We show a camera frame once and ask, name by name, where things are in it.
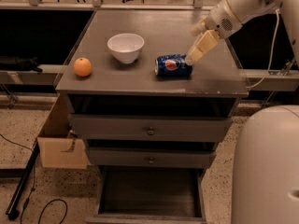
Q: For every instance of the blue pepsi can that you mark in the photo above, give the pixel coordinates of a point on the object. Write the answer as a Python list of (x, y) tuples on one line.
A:
[(173, 65)]

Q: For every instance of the grey bottom drawer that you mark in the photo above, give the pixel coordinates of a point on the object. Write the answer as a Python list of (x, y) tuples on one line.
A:
[(145, 195)]

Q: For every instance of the metal railing frame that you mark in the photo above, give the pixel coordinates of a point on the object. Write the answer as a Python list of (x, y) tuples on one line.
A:
[(124, 3)]

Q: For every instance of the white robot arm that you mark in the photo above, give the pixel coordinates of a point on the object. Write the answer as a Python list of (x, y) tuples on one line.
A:
[(265, 175)]

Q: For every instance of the orange fruit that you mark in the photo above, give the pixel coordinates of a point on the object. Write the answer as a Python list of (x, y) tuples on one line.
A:
[(82, 67)]

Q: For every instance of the white ceramic bowl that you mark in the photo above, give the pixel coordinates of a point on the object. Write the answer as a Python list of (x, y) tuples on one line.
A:
[(126, 48)]

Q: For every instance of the grey top drawer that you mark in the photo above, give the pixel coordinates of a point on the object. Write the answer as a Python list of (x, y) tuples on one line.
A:
[(179, 119)]

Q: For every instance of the grey drawer cabinet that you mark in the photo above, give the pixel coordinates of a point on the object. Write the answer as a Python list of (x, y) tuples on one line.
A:
[(164, 32)]

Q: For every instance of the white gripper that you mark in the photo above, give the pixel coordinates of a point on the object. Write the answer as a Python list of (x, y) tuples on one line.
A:
[(219, 20)]

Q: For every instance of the grey middle drawer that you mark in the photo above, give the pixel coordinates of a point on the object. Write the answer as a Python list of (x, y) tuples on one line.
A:
[(151, 153)]

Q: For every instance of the black bar on floor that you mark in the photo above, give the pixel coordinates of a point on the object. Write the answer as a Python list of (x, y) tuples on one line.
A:
[(12, 211)]

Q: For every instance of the black bag on shelf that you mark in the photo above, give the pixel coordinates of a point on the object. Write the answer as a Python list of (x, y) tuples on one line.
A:
[(19, 64)]

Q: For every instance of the cardboard box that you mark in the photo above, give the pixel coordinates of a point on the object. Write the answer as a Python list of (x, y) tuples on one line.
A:
[(59, 146)]

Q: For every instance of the grey drawer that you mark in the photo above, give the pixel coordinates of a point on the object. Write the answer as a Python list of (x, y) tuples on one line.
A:
[(179, 119), (145, 195), (151, 153)]

